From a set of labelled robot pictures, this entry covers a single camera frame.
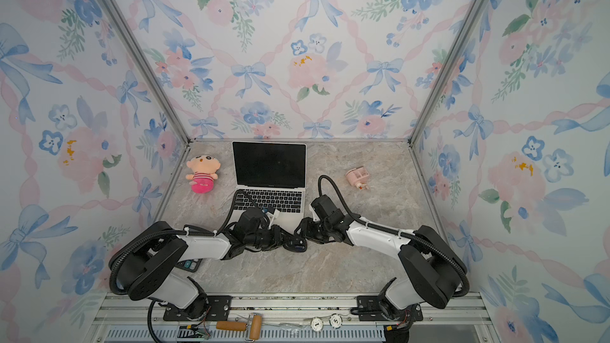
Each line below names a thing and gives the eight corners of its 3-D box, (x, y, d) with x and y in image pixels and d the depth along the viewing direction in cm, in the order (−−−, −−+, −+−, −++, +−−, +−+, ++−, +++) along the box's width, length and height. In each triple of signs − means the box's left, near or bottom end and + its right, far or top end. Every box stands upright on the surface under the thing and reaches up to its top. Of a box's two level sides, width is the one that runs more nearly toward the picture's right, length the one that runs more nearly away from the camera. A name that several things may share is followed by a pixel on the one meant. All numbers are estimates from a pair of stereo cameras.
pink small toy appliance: (347, 189, 104) (349, 182, 100) (345, 173, 110) (346, 166, 105) (368, 189, 104) (370, 182, 100) (365, 173, 110) (367, 166, 105)
